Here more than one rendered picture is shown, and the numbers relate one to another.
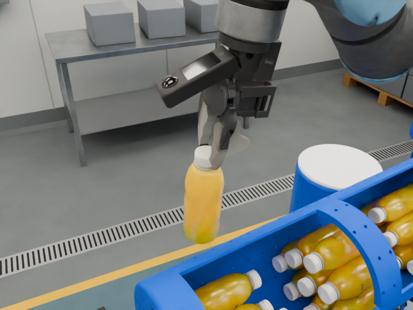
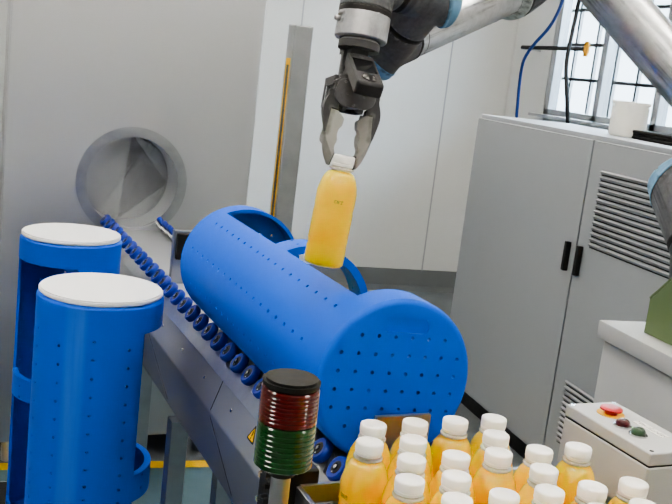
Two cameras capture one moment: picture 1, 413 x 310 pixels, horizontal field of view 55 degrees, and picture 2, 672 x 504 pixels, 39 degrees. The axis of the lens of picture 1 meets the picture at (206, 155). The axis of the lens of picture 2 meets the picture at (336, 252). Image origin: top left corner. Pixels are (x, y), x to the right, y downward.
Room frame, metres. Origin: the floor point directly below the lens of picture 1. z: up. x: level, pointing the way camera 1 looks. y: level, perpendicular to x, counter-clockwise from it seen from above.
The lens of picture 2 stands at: (0.35, 1.58, 1.59)
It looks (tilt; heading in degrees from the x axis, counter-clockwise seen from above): 11 degrees down; 277
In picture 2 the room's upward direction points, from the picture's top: 7 degrees clockwise
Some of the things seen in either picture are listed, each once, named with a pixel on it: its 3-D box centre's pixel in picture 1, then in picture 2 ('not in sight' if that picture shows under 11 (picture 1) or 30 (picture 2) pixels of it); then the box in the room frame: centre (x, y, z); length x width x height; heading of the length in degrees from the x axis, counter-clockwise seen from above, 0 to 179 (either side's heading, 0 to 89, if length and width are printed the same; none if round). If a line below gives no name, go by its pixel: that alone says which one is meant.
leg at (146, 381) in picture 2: not in sight; (143, 397); (1.39, -1.66, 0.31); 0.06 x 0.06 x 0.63; 31
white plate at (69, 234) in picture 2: not in sight; (71, 234); (1.43, -1.00, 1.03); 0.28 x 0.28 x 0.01
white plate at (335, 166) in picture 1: (339, 165); (101, 289); (1.12, -0.45, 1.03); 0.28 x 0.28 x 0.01
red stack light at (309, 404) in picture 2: not in sight; (289, 403); (0.50, 0.62, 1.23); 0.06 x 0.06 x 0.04
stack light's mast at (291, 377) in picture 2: not in sight; (284, 446); (0.50, 0.62, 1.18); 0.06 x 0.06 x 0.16
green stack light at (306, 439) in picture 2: not in sight; (284, 442); (0.50, 0.62, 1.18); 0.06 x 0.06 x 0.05
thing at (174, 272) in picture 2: not in sight; (189, 257); (1.08, -1.03, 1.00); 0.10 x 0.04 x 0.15; 31
